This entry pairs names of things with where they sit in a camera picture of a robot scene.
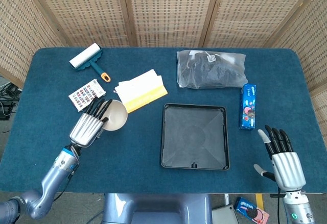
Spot cream ceramic bowl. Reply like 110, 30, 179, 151
102, 99, 128, 132

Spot black cables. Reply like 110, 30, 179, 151
0, 83, 21, 134

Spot colourful sticker card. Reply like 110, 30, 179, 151
68, 79, 107, 112

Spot Oreo packet with pink end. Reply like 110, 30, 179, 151
234, 196, 270, 224

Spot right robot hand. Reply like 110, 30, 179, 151
253, 125, 307, 191

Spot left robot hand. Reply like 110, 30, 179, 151
69, 96, 113, 148

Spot black square plastic tray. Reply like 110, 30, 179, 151
160, 103, 230, 171

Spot blue table cloth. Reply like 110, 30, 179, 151
0, 46, 327, 194

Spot clear bag with dark clothing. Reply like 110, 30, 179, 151
176, 49, 248, 90

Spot robot torso base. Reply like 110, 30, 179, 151
101, 193, 213, 224

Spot woven rattan folding screen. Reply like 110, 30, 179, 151
0, 0, 327, 138

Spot teal lint roller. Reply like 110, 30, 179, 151
69, 42, 112, 83

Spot white and yellow paper bag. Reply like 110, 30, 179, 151
113, 68, 169, 114

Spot grey flat box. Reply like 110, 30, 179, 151
211, 204, 239, 224

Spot blue Oreo cookie box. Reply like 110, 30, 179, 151
239, 83, 258, 130

